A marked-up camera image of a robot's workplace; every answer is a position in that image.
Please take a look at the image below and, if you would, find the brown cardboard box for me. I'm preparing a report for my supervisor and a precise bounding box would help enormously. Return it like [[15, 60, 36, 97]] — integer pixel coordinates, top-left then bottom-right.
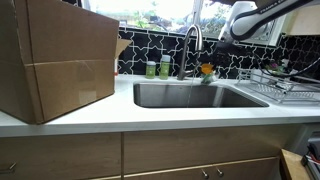
[[0, 0, 133, 125]]

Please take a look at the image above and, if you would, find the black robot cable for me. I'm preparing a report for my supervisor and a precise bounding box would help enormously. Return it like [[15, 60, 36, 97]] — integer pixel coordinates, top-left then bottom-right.
[[253, 53, 320, 81]]

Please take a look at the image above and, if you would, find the metal wire dish rack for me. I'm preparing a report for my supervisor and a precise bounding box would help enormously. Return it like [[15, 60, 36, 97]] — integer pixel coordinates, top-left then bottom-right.
[[234, 68, 320, 105]]

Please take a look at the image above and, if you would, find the tall green soap bottle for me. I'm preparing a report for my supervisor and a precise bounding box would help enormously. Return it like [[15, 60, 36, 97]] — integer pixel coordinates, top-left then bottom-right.
[[159, 54, 172, 81]]

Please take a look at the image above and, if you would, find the stainless steel sink basin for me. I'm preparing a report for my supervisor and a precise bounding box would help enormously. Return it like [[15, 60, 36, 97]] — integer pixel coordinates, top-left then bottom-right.
[[133, 82, 270, 109]]

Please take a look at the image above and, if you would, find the green sponge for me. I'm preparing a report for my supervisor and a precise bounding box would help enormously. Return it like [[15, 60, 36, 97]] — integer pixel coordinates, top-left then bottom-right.
[[200, 72, 217, 85]]

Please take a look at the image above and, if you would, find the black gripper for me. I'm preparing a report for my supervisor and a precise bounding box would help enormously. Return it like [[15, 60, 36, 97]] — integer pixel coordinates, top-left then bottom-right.
[[204, 41, 240, 70]]

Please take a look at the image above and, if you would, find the kitchen window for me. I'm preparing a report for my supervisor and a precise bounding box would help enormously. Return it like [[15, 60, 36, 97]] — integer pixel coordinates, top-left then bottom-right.
[[81, 0, 288, 46]]

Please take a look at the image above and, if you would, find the small orange bowl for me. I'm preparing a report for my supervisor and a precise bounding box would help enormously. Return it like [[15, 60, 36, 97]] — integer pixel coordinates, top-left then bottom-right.
[[200, 63, 214, 75]]

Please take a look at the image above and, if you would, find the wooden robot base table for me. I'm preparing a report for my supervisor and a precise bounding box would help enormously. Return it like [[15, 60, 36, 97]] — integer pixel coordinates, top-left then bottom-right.
[[279, 148, 312, 180]]

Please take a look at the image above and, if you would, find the metal cabinet pull handle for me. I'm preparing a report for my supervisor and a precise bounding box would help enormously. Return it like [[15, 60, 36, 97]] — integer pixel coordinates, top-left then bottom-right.
[[0, 162, 17, 175]]

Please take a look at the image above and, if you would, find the wooden base cabinet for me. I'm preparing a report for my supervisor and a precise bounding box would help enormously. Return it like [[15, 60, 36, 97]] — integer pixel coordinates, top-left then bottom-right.
[[0, 124, 301, 180]]

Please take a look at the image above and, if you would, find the brushed steel gooseneck faucet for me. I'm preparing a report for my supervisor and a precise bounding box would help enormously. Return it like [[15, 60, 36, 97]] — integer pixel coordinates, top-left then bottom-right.
[[176, 24, 205, 81]]

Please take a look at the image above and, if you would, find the small pink flower plant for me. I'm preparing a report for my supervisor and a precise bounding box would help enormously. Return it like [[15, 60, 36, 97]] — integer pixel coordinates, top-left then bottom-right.
[[265, 61, 284, 78]]

